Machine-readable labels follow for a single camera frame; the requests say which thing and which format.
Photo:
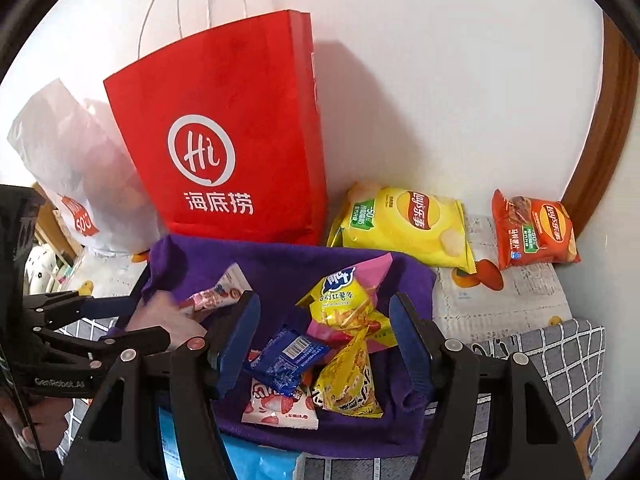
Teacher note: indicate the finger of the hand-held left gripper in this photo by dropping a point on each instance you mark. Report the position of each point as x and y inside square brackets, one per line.
[110, 308]
[135, 342]

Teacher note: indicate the grey checkered blanket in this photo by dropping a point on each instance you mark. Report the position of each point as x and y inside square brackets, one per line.
[575, 360]

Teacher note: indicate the white strawberry snack packet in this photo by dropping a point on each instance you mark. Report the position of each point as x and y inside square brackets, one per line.
[280, 405]

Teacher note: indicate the orange chips bag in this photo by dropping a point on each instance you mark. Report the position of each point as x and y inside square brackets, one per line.
[540, 230]

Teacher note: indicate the red paper bag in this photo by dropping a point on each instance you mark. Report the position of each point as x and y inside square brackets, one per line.
[250, 110]

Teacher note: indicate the white pink snack packet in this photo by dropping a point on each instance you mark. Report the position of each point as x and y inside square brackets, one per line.
[165, 320]

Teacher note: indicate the purple towel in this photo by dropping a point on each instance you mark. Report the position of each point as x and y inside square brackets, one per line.
[280, 265]

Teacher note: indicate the yellow pink snack bag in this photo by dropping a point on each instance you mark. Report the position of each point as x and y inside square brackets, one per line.
[345, 310]

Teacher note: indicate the person's left hand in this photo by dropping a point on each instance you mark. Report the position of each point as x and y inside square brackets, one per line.
[47, 425]

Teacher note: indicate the wooden bedside table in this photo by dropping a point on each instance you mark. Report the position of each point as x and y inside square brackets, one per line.
[52, 220]

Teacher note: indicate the blue snack packet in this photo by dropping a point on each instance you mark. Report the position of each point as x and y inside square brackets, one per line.
[285, 360]

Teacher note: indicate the yellow chips bag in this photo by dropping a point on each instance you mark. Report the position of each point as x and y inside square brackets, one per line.
[410, 225]

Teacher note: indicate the small yellow snack packet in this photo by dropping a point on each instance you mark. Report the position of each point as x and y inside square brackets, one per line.
[345, 385]

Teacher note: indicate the white shopping bag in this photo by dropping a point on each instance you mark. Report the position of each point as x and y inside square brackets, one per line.
[75, 160]

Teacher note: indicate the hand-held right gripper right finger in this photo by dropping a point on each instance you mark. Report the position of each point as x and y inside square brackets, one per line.
[410, 350]

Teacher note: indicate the blue tissue pack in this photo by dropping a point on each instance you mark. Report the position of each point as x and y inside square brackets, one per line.
[250, 460]

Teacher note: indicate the wooden door frame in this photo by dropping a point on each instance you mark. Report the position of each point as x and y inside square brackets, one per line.
[610, 135]

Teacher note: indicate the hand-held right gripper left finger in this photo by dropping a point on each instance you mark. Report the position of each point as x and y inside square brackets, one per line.
[240, 345]

